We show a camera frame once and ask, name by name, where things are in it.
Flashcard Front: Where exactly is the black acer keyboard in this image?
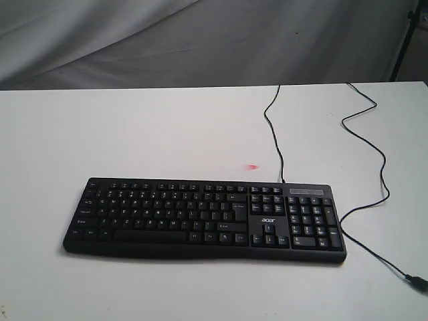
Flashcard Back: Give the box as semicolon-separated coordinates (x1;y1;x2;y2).
63;178;346;263

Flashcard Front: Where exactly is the grey backdrop cloth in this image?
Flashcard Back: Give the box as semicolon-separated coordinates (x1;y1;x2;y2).
1;1;418;90

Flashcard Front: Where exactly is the black usb plug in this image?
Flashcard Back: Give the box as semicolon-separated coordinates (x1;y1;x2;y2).
405;274;428;292

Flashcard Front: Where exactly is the black keyboard cable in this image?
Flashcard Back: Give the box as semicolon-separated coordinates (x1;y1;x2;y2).
263;82;409;278

